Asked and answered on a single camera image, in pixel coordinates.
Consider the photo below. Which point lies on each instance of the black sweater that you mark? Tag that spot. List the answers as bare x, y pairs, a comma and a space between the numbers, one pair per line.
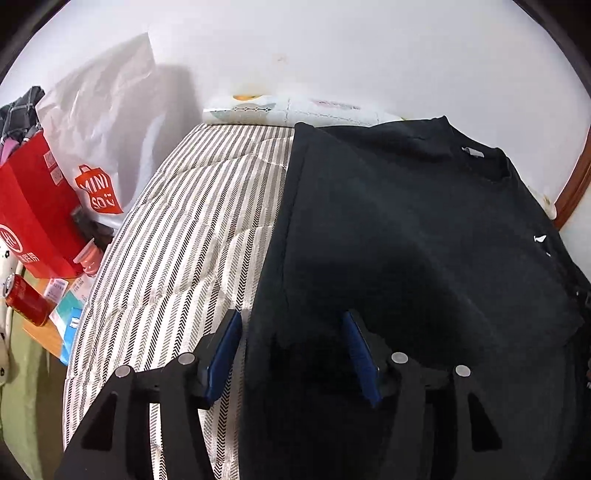
392, 207

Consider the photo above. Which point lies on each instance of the brown wooden door frame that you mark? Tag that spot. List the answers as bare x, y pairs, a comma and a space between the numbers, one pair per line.
572, 194

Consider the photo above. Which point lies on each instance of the white round appliance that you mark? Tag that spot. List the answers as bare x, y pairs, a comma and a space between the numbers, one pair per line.
5, 332

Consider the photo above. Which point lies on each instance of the wooden nightstand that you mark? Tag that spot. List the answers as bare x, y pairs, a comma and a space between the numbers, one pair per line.
39, 334

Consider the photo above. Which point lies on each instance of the white plastic shopping bag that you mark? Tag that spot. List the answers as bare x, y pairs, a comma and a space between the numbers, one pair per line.
115, 115

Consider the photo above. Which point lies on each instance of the dark checked clothes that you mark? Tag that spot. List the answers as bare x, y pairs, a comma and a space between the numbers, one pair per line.
21, 115

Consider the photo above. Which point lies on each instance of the striped bed mattress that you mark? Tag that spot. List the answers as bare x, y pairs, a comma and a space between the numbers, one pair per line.
184, 230

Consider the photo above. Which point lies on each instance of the white printed bed pad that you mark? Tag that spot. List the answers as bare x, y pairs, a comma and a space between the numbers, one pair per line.
277, 108

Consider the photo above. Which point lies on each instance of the red soda can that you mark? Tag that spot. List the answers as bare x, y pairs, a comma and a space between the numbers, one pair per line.
27, 300

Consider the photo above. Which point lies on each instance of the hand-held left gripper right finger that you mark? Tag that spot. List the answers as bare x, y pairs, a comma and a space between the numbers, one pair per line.
360, 355

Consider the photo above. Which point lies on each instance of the small white labelled box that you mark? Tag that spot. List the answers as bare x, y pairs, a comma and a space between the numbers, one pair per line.
56, 290

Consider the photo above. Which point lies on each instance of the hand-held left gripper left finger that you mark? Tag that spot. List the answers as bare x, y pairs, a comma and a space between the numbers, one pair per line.
222, 350

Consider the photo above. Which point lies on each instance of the teal and white box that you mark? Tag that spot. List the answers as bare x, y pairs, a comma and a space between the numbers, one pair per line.
67, 325

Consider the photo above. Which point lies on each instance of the pink capped bottle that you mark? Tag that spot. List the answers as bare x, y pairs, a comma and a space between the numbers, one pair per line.
88, 261

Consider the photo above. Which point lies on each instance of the red paper shopping bag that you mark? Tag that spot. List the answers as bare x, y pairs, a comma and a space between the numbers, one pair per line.
32, 207

